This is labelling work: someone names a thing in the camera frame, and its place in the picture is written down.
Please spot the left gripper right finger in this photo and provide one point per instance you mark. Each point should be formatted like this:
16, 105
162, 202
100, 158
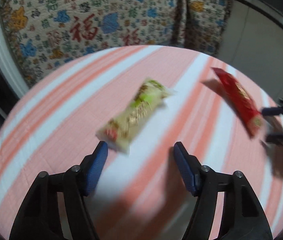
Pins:
243, 216

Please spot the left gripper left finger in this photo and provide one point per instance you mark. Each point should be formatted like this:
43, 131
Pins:
38, 216

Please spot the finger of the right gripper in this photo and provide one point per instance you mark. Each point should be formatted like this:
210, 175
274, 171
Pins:
275, 138
272, 111

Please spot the red snack stick wrapper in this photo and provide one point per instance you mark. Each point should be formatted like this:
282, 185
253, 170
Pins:
243, 103

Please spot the beige snack wrapper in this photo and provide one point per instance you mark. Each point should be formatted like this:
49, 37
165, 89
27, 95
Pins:
122, 129

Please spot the pink striped tablecloth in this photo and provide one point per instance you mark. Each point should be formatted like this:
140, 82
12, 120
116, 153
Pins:
140, 194

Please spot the patterned floral fabric cover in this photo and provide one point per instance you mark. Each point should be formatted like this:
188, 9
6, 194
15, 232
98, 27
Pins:
45, 34

